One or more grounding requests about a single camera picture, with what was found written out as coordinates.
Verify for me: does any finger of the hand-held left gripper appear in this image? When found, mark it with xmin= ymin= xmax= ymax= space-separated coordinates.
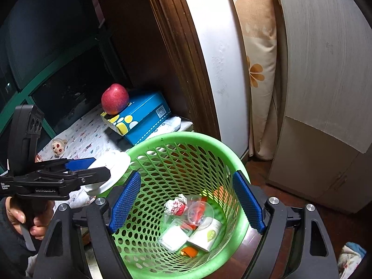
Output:
xmin=62 ymin=166 xmax=112 ymax=187
xmin=38 ymin=157 xmax=97 ymax=171

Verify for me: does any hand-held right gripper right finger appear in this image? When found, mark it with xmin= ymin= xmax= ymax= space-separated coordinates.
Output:
xmin=232 ymin=170 xmax=340 ymax=279

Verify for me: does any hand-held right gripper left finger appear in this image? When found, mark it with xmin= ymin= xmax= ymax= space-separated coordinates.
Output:
xmin=35 ymin=171 xmax=142 ymax=279

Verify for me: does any clear cup with white lid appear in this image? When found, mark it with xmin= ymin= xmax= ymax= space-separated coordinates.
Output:
xmin=84 ymin=150 xmax=131 ymax=197

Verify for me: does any clear plastic dome cup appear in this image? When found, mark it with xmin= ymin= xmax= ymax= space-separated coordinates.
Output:
xmin=187 ymin=200 xmax=216 ymax=231

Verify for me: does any red-white wrapper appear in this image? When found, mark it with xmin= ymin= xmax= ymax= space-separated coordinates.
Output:
xmin=164 ymin=194 xmax=188 ymax=217

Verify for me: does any white paper cup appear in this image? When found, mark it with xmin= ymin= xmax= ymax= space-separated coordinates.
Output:
xmin=187 ymin=218 xmax=223 ymax=253

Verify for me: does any clear plastic tray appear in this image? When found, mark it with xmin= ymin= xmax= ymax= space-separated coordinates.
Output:
xmin=158 ymin=219 xmax=194 ymax=253

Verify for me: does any green plastic basket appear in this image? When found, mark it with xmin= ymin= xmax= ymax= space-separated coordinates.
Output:
xmin=109 ymin=132 xmax=251 ymax=279

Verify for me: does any person's left hand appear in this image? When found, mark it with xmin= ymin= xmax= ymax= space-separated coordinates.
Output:
xmin=6 ymin=196 xmax=54 ymax=240

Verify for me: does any printed blanket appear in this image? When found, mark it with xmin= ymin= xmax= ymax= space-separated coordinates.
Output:
xmin=35 ymin=112 xmax=194 ymax=210

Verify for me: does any red apple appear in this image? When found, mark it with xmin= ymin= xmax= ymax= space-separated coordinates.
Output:
xmin=101 ymin=83 xmax=130 ymax=116

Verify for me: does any blue spotted tissue box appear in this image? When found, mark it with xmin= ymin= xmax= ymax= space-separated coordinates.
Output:
xmin=100 ymin=91 xmax=172 ymax=146

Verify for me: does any floral cloth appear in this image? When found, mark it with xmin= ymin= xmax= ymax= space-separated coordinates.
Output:
xmin=339 ymin=242 xmax=367 ymax=279

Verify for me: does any light wood cabinet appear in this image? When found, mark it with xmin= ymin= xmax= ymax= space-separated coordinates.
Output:
xmin=267 ymin=0 xmax=372 ymax=214

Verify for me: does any brown wooden panel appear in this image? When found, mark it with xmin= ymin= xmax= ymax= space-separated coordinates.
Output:
xmin=91 ymin=0 xmax=221 ymax=143

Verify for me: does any floral cushion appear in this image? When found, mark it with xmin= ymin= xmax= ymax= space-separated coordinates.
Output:
xmin=225 ymin=0 xmax=278 ymax=161

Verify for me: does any white rounded panel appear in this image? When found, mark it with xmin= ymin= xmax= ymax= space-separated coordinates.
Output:
xmin=177 ymin=0 xmax=251 ymax=158

